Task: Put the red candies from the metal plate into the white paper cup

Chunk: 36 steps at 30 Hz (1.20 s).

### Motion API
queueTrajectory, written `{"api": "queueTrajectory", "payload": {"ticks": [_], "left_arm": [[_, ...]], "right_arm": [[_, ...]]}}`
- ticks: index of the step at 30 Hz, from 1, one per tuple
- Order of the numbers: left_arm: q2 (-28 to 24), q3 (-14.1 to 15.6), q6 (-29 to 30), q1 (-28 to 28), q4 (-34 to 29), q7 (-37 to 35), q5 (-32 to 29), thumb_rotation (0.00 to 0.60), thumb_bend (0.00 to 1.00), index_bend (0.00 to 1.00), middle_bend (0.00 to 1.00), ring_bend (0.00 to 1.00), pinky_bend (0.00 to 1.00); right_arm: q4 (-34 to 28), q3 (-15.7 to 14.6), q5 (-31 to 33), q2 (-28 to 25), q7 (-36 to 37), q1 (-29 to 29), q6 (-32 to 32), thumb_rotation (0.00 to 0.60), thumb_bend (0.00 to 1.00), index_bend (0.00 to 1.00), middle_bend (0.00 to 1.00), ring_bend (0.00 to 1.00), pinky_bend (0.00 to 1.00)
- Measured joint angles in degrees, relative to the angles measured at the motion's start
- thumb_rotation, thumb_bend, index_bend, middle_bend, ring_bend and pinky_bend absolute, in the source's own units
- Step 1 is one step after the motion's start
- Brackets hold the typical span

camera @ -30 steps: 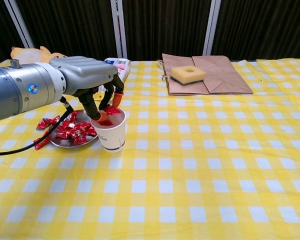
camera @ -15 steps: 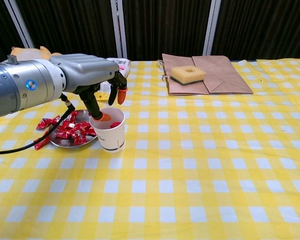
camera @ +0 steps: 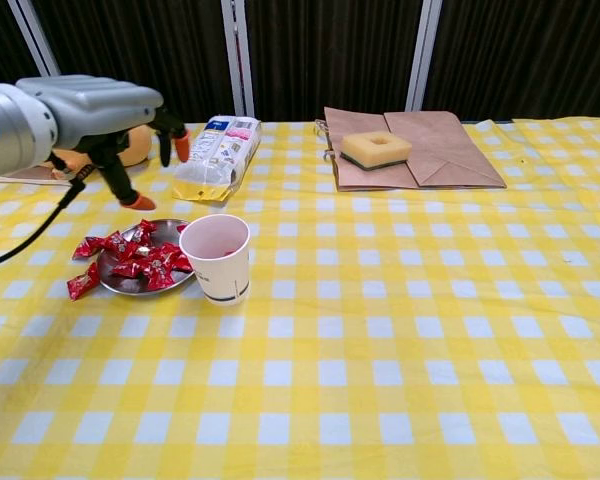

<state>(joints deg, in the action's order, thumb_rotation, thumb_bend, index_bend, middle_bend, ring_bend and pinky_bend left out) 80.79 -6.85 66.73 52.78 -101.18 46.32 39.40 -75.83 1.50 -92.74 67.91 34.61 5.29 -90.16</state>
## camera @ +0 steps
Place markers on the red candy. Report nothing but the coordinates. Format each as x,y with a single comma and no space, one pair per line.
87,247
160,267
117,245
182,228
145,230
180,260
225,248
82,282
130,270

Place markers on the white paper cup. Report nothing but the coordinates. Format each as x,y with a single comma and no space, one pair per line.
220,280

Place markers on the white plastic food package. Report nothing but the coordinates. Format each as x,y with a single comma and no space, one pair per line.
215,155

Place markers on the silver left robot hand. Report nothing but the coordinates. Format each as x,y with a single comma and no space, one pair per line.
105,105

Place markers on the yellow white checkered tablecloth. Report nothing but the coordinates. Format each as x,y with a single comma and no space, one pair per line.
380,325

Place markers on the yellow plush animal toy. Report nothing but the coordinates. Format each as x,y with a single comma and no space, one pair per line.
140,145

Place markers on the brown paper bag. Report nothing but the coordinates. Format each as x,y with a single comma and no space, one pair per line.
455,150

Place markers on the grey metal frame post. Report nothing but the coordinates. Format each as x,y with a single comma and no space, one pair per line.
35,40
424,50
236,50

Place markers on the yellow sponge with hole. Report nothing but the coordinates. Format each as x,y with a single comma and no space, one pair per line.
365,147

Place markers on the round metal plate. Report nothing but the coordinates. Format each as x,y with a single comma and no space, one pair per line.
130,286

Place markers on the black pleated curtain panel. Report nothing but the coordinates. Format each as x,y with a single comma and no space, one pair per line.
140,50
530,55
330,55
0,55

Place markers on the brown spiral notebook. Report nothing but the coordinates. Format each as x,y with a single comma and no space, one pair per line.
25,176

